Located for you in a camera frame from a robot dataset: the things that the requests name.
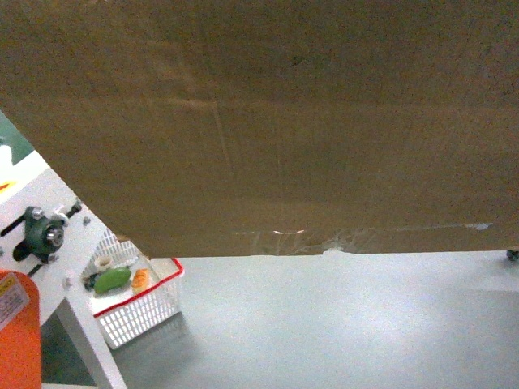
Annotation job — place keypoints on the large cardboard box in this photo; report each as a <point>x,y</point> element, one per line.
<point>219,128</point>

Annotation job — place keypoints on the orange toy food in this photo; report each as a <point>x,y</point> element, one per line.
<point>140,281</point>

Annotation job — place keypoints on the white plastic basket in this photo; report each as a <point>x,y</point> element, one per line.
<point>120,315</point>

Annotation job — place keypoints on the green toy mango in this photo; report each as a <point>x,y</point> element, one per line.
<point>114,278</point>

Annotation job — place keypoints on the green bearing block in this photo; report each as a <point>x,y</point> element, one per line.
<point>43,236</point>

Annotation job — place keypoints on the orange motor cover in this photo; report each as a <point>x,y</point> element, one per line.
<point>21,364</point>

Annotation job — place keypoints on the white conveyor frame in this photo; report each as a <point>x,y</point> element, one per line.
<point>32,183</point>

